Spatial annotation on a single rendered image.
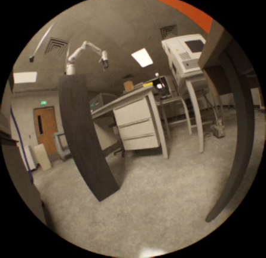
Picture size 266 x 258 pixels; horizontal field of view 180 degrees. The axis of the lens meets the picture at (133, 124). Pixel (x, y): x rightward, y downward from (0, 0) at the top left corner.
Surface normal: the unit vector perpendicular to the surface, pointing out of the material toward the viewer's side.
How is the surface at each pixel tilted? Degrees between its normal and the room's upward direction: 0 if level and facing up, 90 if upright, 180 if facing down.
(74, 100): 90
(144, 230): 0
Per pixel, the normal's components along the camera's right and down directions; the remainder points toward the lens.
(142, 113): -0.44, 0.18
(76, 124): 0.67, -0.15
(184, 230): -0.27, -0.96
